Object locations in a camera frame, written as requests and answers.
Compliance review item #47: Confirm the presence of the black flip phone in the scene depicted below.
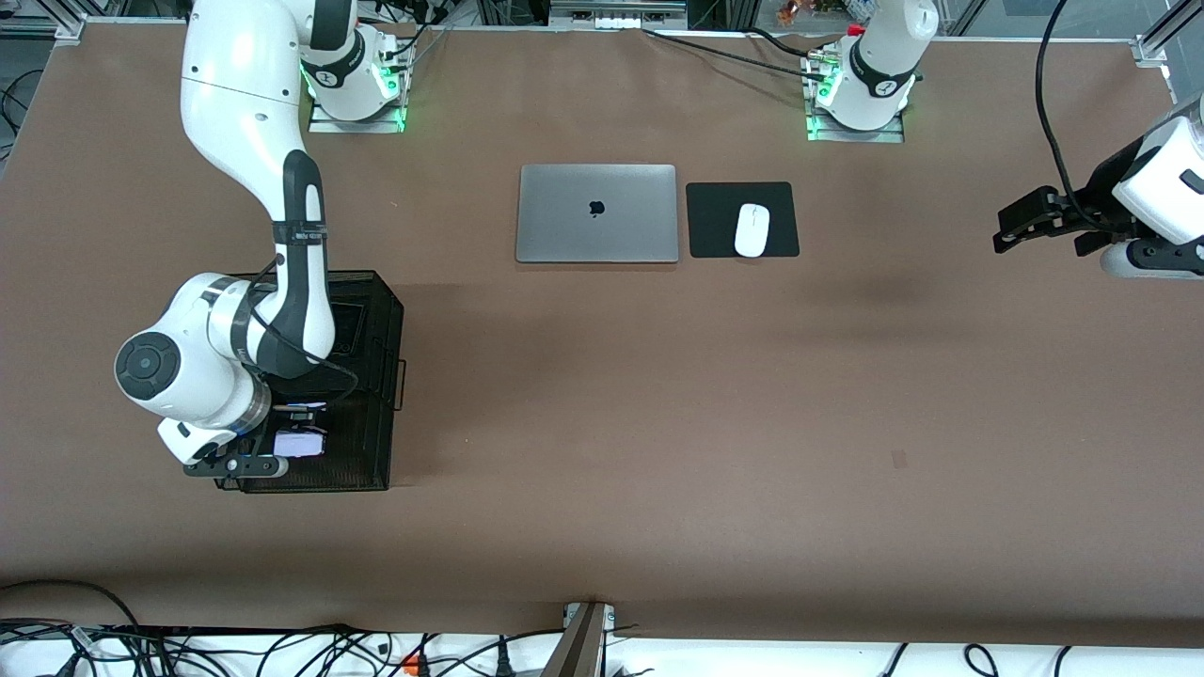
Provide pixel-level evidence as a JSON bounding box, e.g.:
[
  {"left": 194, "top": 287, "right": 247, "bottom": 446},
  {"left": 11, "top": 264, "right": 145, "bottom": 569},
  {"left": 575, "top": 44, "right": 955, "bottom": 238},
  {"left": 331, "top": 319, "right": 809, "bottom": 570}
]
[{"left": 331, "top": 301, "right": 367, "bottom": 356}]

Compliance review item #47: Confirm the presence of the white computer mouse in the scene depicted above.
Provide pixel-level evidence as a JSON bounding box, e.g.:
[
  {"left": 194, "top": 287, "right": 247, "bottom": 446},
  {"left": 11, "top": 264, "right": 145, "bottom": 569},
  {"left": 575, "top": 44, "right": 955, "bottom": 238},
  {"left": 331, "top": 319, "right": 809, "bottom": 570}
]
[{"left": 734, "top": 202, "right": 771, "bottom": 259}]

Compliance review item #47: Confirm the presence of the black mouse pad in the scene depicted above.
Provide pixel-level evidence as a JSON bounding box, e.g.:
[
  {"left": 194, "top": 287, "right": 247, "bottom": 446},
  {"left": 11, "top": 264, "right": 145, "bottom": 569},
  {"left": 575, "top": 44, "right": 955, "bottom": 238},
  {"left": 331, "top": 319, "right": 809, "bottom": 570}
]
[{"left": 685, "top": 181, "right": 801, "bottom": 260}]

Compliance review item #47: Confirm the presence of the silver laptop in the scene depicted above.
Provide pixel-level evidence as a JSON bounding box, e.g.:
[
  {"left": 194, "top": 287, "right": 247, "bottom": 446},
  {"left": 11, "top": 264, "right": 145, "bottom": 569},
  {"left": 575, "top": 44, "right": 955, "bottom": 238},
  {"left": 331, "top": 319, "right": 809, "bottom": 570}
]
[{"left": 515, "top": 164, "right": 680, "bottom": 265}]

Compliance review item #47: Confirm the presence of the white power strip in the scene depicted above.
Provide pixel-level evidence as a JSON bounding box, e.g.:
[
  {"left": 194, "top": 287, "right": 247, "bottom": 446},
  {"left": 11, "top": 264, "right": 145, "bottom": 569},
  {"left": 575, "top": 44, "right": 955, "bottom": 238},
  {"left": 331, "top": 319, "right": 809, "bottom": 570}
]
[{"left": 548, "top": 0, "right": 689, "bottom": 29}]

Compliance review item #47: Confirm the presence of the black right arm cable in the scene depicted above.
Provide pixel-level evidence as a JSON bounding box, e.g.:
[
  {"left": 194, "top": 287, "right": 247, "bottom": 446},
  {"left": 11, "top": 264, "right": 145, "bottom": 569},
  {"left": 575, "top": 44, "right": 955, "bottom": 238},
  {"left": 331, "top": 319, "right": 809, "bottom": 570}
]
[{"left": 246, "top": 259, "right": 360, "bottom": 410}]

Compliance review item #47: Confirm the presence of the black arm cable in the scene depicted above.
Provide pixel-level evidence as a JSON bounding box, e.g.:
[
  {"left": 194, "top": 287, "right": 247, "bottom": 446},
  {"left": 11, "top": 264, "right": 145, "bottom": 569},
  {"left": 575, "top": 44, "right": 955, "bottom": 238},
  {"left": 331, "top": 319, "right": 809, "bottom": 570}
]
[
  {"left": 1035, "top": 0, "right": 1101, "bottom": 227},
  {"left": 246, "top": 259, "right": 360, "bottom": 410}
]

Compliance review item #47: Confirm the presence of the black wire mesh basket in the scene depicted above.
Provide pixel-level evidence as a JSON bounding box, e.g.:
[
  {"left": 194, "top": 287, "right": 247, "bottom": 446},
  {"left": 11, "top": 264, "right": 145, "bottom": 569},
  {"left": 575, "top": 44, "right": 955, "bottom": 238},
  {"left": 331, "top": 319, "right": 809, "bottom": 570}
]
[{"left": 200, "top": 270, "right": 407, "bottom": 495}]

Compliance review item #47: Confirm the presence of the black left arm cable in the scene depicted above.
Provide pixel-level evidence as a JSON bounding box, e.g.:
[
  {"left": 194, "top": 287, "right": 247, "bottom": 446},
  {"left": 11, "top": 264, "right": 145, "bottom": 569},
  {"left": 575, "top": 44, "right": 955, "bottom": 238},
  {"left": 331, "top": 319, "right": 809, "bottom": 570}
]
[{"left": 1035, "top": 0, "right": 1101, "bottom": 227}]

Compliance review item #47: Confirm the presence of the aluminium frame profile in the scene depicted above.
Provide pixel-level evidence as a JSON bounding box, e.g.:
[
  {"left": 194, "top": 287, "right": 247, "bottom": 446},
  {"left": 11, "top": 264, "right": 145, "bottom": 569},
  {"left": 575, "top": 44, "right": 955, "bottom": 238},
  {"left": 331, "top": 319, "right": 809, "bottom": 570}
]
[
  {"left": 0, "top": 14, "right": 87, "bottom": 40},
  {"left": 1132, "top": 0, "right": 1204, "bottom": 106}
]

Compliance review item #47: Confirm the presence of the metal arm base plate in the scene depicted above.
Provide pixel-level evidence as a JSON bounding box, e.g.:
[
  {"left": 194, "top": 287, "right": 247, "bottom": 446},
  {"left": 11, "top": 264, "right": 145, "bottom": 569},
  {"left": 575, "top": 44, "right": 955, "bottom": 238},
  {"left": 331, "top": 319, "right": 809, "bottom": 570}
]
[
  {"left": 309, "top": 94, "right": 407, "bottom": 134},
  {"left": 807, "top": 108, "right": 906, "bottom": 144}
]

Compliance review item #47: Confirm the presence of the thick black cable loop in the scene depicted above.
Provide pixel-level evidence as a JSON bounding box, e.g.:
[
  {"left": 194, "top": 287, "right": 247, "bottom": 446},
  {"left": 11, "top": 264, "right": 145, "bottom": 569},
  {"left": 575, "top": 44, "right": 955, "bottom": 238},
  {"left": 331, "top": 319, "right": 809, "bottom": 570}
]
[{"left": 0, "top": 580, "right": 142, "bottom": 631}]

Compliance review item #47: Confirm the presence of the long black table cable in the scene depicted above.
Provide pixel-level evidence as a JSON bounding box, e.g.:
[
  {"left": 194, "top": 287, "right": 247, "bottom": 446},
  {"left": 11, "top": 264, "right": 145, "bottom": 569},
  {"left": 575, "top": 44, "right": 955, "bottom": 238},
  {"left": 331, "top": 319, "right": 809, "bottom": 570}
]
[{"left": 642, "top": 28, "right": 824, "bottom": 78}]

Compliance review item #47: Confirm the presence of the grey metal camera post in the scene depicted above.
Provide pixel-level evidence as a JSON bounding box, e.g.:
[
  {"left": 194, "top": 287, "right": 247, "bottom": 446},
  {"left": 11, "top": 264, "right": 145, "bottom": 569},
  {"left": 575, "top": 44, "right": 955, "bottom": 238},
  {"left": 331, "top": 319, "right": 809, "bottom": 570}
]
[{"left": 544, "top": 602, "right": 617, "bottom": 677}]

